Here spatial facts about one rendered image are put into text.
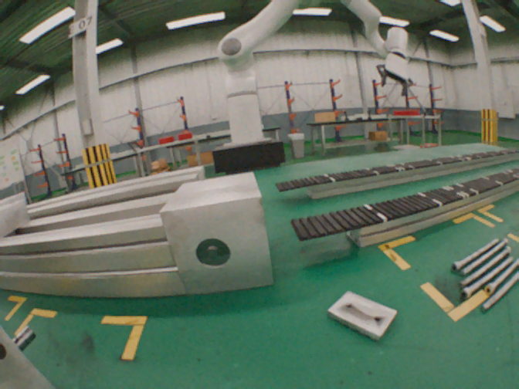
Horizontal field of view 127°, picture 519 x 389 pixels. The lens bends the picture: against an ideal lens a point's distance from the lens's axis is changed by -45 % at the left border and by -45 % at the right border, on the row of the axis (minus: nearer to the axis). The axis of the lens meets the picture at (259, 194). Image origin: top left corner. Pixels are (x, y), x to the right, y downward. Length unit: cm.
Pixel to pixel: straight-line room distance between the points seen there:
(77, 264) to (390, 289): 32
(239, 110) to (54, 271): 75
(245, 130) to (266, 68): 750
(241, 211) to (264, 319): 10
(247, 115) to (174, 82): 755
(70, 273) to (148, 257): 13
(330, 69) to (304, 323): 885
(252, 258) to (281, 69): 825
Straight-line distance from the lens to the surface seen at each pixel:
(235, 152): 82
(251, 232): 21
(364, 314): 20
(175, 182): 40
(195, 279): 24
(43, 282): 37
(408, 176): 57
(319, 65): 880
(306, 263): 27
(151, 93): 858
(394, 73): 97
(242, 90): 87
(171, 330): 22
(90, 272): 30
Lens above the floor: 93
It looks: 17 degrees down
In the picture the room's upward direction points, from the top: 8 degrees counter-clockwise
